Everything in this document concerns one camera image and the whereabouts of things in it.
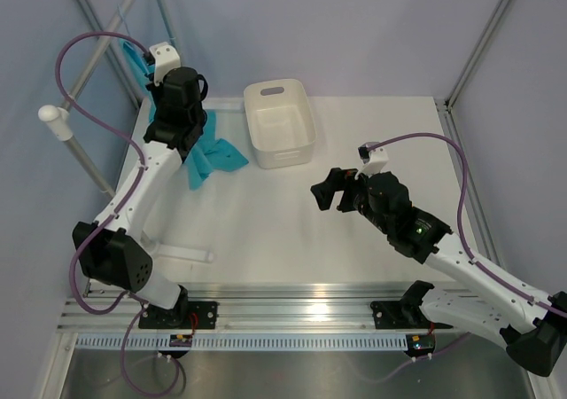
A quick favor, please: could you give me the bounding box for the turquoise t shirt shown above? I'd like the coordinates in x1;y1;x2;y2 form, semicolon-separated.
119;39;249;191

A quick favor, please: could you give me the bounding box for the aluminium frame post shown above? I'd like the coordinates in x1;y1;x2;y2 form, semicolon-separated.
73;0;105;31
445;0;516;112

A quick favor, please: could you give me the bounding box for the aluminium frame post left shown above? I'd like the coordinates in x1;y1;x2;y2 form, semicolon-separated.
73;0;105;31

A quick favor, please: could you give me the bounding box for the aluminium mounting rail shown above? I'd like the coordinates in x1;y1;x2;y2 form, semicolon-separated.
57;282;497;332

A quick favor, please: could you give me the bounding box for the light blue wire hanger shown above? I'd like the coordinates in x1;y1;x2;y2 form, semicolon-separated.
117;5;147;67

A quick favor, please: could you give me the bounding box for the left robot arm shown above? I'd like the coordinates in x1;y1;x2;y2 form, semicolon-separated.
69;66;208;329

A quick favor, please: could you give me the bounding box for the white slotted cable duct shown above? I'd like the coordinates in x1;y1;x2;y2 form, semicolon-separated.
75;333;408;351

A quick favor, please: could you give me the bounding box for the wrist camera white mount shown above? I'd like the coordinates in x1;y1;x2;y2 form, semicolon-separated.
355;142;389;179
144;42;181;86

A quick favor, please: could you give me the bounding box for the aluminium frame post right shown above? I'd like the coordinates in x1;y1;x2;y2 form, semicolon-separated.
445;0;516;112

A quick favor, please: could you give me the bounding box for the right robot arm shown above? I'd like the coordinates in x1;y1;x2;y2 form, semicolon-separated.
310;168;566;377

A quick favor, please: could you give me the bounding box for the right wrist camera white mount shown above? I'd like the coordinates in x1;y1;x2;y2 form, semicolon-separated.
355;142;389;179

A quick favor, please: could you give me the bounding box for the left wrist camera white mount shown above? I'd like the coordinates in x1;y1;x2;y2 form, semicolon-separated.
144;42;181;86

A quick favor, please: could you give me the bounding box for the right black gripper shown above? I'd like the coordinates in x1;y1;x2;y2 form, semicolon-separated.
311;164;392;234

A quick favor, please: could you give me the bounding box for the white plastic bin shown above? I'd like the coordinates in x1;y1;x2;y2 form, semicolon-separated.
244;79;317;169

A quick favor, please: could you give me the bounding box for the white clothes rack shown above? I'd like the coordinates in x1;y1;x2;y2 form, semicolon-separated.
36;0;245;265

